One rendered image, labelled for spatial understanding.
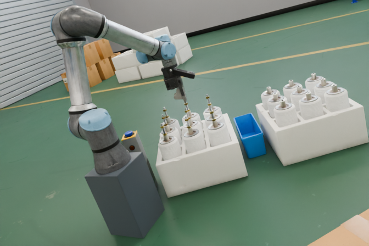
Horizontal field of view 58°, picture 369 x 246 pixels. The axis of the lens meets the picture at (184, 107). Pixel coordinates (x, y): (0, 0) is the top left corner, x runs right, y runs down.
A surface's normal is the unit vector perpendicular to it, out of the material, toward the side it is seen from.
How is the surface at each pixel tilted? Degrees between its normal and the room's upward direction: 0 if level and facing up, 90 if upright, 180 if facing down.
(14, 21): 90
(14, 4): 90
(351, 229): 0
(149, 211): 90
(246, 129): 88
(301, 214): 0
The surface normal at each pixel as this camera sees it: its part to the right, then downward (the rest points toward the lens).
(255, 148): 0.01, 0.35
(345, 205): -0.29, -0.91
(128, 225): -0.44, 0.41
